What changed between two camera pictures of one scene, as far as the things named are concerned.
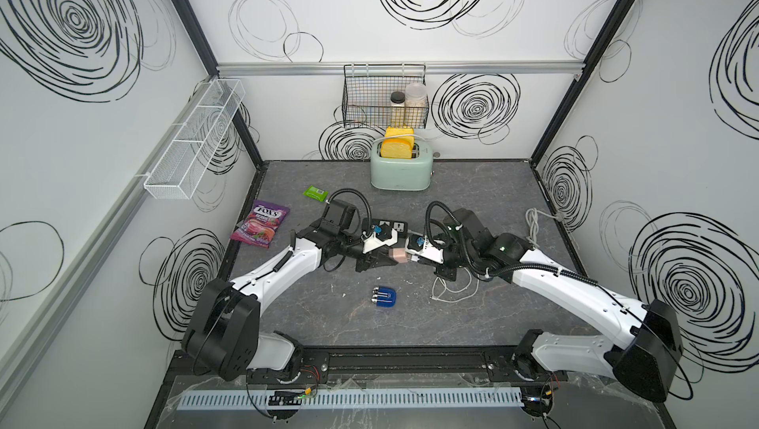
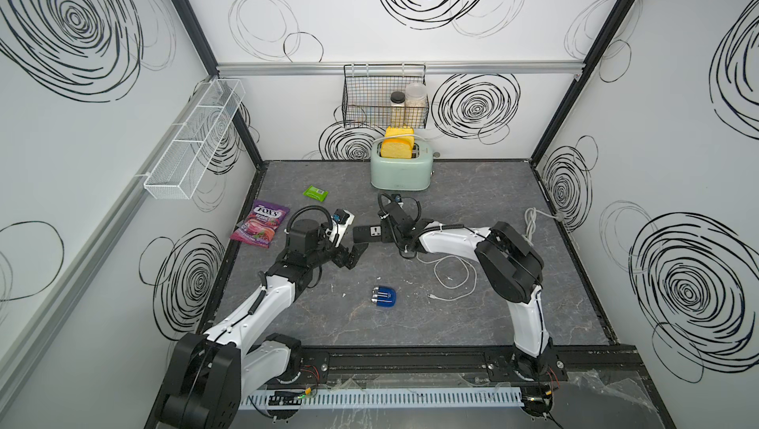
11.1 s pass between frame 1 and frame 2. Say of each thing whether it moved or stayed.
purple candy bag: stayed
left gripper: moved
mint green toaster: stayed
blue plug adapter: stayed
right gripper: moved
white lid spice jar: stayed
